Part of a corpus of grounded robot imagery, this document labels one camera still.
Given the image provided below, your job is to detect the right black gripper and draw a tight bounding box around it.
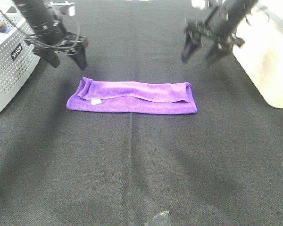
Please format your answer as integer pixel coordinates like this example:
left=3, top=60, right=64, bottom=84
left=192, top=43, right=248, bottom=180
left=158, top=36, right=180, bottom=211
left=181, top=7, right=245, bottom=66

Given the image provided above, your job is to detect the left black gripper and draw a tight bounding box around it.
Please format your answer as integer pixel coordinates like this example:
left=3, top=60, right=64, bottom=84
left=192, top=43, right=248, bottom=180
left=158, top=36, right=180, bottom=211
left=25, top=20, right=88, bottom=71

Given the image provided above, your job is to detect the purple microfiber towel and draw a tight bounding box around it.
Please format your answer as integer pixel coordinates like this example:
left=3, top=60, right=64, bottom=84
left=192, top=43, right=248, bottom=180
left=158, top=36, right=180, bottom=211
left=66, top=77, right=197, bottom=114

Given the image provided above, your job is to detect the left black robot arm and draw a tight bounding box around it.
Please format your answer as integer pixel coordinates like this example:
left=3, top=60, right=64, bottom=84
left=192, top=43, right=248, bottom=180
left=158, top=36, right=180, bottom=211
left=13, top=0, right=88, bottom=71

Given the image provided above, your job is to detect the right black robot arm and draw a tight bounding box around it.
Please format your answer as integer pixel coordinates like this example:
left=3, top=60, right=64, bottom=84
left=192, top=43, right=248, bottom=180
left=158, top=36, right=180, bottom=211
left=181, top=0, right=257, bottom=65

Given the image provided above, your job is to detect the grey perforated laundry basket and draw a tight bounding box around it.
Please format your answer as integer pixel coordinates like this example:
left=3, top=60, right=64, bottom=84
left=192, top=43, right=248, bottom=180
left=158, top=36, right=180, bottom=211
left=0, top=0, right=40, bottom=112

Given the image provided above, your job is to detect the white storage box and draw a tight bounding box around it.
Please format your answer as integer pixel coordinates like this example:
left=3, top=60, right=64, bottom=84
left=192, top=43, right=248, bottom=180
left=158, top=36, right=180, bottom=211
left=233, top=0, right=283, bottom=108

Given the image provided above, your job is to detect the black table cover cloth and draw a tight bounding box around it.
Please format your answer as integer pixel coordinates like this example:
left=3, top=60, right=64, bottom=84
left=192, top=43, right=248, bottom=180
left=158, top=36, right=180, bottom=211
left=0, top=0, right=283, bottom=226

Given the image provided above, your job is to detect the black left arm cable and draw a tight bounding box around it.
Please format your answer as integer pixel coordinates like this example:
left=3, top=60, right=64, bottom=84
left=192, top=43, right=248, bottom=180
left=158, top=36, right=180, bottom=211
left=0, top=0, right=82, bottom=50

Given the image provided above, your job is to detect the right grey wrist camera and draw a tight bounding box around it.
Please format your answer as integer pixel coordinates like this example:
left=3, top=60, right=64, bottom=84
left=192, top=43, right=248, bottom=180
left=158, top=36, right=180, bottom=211
left=191, top=0, right=209, bottom=10

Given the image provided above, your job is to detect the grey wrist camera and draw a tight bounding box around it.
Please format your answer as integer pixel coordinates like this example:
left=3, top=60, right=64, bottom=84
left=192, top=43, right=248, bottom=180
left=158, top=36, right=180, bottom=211
left=191, top=0, right=209, bottom=10
left=48, top=1, right=76, bottom=16

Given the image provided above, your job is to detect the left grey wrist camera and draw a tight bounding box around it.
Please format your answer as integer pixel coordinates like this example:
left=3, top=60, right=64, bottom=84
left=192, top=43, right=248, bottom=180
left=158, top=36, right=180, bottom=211
left=48, top=1, right=76, bottom=16

